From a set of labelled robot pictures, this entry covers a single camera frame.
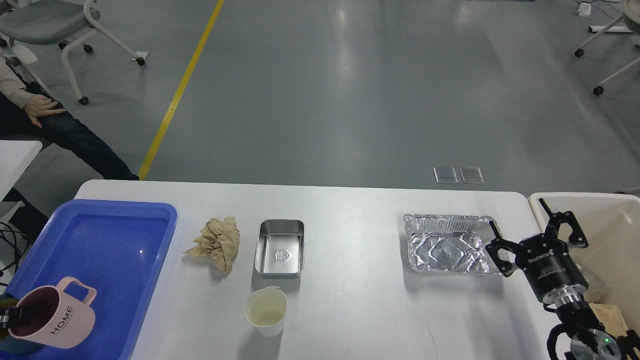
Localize aluminium foil tray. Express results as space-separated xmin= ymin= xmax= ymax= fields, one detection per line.
xmin=403 ymin=213 xmax=503 ymax=276

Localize seated person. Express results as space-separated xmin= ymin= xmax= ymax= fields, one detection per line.
xmin=0 ymin=59 xmax=139 ymax=181

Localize black cables at left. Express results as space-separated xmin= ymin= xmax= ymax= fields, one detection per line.
xmin=0 ymin=220 xmax=23 ymax=281

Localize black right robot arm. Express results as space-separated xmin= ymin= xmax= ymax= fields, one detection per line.
xmin=486 ymin=198 xmax=639 ymax=360

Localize crumpled brown paper napkin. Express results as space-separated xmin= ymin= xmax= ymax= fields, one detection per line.
xmin=185 ymin=216 xmax=240 ymax=274

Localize white side table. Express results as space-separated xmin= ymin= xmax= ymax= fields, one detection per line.
xmin=0 ymin=140 xmax=42 ymax=199

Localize rectangular metal tin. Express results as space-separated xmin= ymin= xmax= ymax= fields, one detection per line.
xmin=254 ymin=219 xmax=306 ymax=280

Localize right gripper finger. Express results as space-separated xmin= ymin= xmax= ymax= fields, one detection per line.
xmin=538 ymin=198 xmax=589 ymax=249
xmin=484 ymin=220 xmax=521 ymax=277

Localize brown paper bag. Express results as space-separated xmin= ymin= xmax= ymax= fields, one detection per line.
xmin=589 ymin=303 xmax=629 ymax=338

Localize person's hand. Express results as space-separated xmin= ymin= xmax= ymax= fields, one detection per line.
xmin=22 ymin=95 xmax=67 ymax=129

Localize clear floor marker right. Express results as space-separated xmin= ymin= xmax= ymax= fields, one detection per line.
xmin=459 ymin=166 xmax=485 ymax=184

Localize white paper cup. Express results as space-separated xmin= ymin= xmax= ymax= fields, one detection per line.
xmin=243 ymin=285 xmax=288 ymax=338

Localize dark teal HOME mug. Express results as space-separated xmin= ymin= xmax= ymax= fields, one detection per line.
xmin=0 ymin=293 xmax=44 ymax=359

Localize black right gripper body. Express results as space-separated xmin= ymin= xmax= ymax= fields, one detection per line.
xmin=515 ymin=234 xmax=589 ymax=304

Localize white chair base right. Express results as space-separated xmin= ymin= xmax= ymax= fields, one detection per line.
xmin=574 ymin=0 xmax=640 ymax=96

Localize grey office chair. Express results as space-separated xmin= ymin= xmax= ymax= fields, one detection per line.
xmin=1 ymin=0 xmax=148 ymax=105

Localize beige plastic bin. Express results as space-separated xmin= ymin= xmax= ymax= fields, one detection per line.
xmin=528 ymin=192 xmax=640 ymax=331

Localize blue plastic tray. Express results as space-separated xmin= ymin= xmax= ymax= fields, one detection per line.
xmin=1 ymin=199 xmax=178 ymax=360

